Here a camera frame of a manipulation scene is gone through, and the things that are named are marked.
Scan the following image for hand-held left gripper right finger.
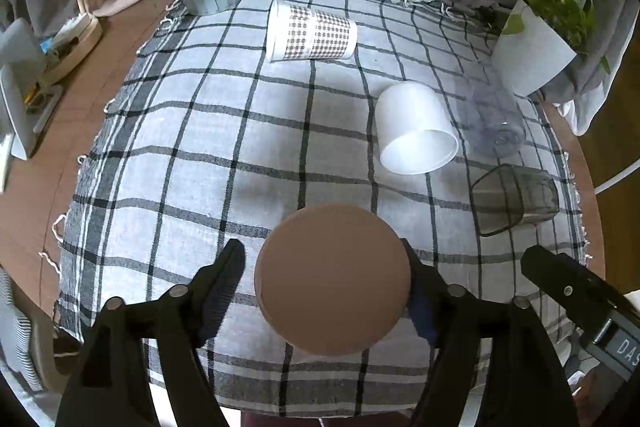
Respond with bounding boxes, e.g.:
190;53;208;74
399;238;577;427

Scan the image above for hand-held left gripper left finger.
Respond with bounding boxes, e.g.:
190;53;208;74
55;238;246;427

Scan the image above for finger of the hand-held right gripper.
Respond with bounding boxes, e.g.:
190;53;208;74
520;245;629;344

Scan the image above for brown cup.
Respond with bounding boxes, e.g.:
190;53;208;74
253;203;414;356

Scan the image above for dark grey transparent cup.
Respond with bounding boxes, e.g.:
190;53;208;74
470;163;560;238

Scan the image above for white cup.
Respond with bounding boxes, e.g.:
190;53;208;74
374;80;460;176

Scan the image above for clear plastic cup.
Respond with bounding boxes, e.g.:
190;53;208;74
457;67;527;158

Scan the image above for checked paper cup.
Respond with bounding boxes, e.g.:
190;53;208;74
264;0;359;64

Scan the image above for checked grey tablecloth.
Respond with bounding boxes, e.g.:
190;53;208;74
50;0;597;419

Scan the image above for striped cloth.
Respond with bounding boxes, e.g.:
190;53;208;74
0;266;47;394

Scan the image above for white plant pot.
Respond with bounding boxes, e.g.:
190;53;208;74
492;0;579;98

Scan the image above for green leafy plant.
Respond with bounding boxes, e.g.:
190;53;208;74
504;0;614;74

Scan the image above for round wooden tray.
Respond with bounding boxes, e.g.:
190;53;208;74
36;12;104;86

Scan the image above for white stand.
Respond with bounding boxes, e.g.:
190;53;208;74
0;17;49;160

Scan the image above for white cable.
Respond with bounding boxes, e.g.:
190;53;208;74
593;156;640;196

